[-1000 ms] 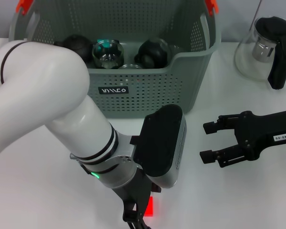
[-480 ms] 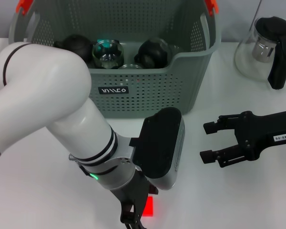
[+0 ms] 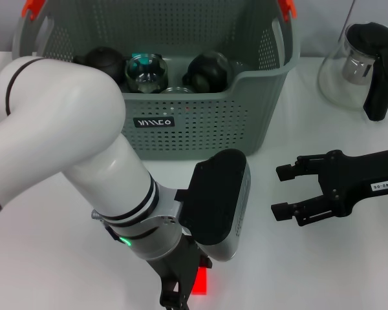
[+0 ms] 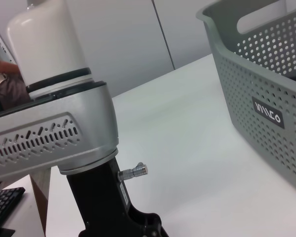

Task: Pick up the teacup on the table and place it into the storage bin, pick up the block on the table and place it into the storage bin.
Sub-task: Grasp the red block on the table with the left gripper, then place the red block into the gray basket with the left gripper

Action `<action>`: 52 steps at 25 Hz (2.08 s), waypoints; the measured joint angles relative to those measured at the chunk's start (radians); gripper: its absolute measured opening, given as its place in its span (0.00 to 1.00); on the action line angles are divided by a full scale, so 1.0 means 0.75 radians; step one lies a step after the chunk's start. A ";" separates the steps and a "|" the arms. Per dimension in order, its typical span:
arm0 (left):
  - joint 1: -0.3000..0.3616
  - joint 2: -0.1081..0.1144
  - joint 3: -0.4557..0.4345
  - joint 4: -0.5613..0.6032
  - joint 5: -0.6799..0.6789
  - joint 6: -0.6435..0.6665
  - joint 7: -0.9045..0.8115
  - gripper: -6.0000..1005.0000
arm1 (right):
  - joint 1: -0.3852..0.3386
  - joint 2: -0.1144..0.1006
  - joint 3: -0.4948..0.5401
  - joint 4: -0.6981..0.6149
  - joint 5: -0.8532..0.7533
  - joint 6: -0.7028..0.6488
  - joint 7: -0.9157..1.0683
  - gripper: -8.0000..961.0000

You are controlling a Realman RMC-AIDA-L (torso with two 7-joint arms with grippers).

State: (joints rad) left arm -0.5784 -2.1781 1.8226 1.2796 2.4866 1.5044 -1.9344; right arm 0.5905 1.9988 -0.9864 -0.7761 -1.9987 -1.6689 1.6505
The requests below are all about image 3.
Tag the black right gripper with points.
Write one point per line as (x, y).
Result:
(352, 184)

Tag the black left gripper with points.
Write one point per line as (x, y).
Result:
(178, 261)

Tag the bright red slope block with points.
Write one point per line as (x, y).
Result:
(201, 281)

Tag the glass teacup with black sleeve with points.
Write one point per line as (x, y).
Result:
(203, 71)
(178, 90)
(145, 77)

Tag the teal square block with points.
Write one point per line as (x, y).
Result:
(140, 59)

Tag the grey-green perforated storage basket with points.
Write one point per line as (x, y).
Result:
(229, 113)

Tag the black clay teapot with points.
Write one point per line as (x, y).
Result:
(103, 61)

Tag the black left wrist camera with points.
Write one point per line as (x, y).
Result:
(213, 200)

